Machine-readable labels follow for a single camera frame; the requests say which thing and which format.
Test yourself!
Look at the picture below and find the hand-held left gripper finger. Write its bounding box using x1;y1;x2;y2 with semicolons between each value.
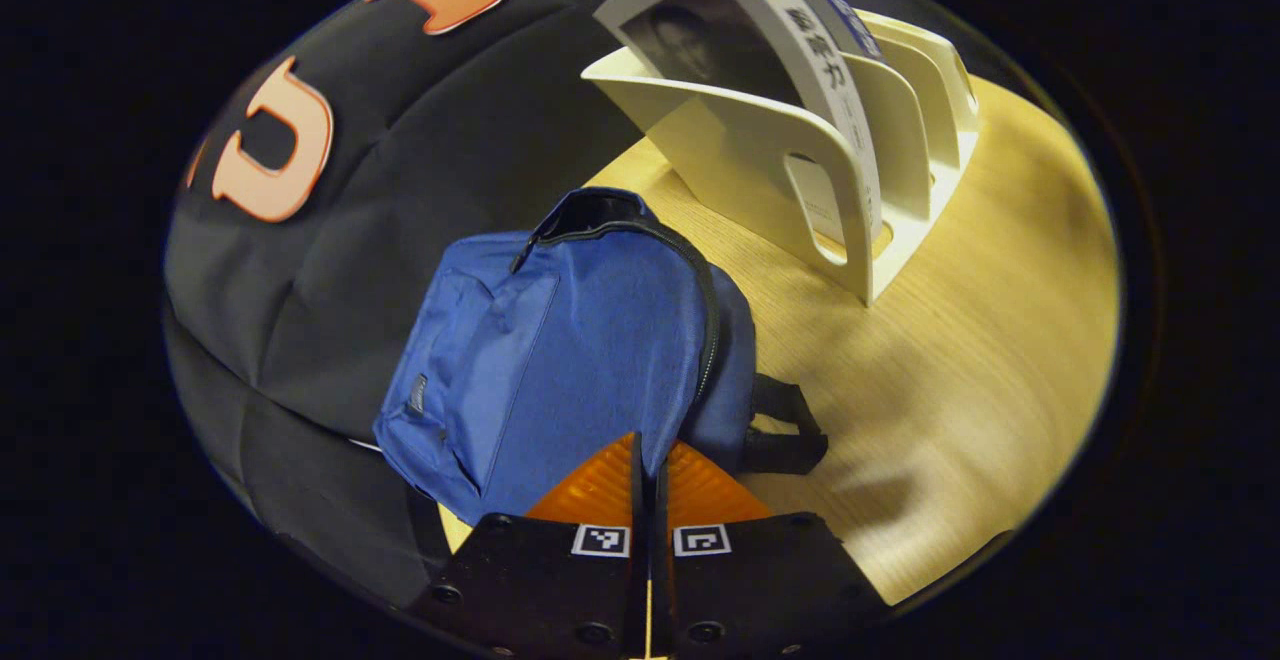
652;438;893;660
428;430;652;660

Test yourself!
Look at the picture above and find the blue schoolbag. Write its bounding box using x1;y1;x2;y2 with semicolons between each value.
372;187;831;527

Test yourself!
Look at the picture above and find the white bookshelf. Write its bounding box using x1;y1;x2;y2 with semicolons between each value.
582;8;983;308

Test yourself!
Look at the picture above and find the white portrait cover book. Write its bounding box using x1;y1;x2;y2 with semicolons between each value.
593;0;887;246

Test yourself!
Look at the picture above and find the dark blue cover book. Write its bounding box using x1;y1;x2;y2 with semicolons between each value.
770;0;891;63

